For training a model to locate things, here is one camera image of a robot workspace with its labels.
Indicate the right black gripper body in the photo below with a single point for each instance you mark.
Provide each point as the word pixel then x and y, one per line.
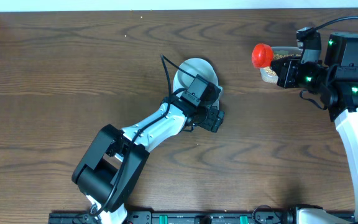
pixel 309 76

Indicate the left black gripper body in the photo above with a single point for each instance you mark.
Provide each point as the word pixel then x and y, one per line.
pixel 206 119

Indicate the red plastic measuring scoop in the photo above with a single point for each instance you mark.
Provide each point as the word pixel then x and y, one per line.
pixel 262 56

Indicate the light blue round bowl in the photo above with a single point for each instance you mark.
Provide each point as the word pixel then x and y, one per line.
pixel 194 66

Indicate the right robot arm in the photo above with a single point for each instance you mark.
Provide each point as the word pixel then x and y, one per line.
pixel 336 82

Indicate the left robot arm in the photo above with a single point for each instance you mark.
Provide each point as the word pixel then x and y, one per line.
pixel 112 165

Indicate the white digital kitchen scale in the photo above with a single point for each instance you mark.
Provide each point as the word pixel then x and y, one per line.
pixel 200 93

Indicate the soybeans pile in container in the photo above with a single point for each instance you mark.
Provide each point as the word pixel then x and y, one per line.
pixel 276 62

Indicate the clear plastic container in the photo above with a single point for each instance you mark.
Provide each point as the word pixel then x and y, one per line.
pixel 279 50

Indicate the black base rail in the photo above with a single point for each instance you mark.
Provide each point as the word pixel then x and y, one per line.
pixel 146 217

